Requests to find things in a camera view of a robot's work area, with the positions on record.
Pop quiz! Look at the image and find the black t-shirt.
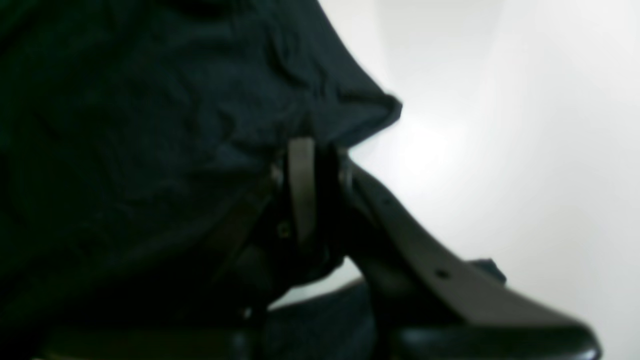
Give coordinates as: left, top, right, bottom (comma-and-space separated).
1, 0, 402, 360

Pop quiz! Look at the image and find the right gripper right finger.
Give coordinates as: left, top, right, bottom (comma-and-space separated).
337, 150, 602, 360

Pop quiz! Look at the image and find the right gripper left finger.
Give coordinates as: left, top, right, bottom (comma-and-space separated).
36, 137, 317, 360

